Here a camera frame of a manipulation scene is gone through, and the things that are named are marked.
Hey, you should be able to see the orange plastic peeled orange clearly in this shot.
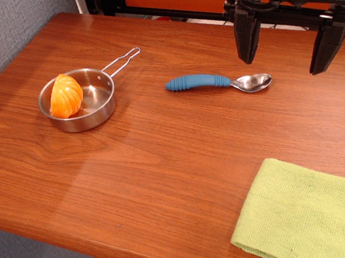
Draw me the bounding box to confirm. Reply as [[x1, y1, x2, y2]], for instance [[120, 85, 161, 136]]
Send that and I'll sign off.
[[50, 74, 84, 119]]

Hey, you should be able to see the black metal frame rail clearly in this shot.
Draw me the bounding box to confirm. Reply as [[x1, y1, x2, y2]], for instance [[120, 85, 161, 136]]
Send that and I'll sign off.
[[83, 0, 345, 70]]

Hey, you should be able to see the green folded cloth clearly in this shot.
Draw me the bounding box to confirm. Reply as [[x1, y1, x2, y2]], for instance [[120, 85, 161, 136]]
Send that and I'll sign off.
[[231, 158, 345, 258]]

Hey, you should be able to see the small steel pot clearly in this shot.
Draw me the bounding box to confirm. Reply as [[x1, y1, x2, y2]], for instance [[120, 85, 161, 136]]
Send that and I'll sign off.
[[37, 47, 141, 133]]

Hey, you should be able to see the blue handled metal spoon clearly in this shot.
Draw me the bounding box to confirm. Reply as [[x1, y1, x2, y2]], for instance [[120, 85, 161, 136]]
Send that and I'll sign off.
[[165, 73, 273, 93]]

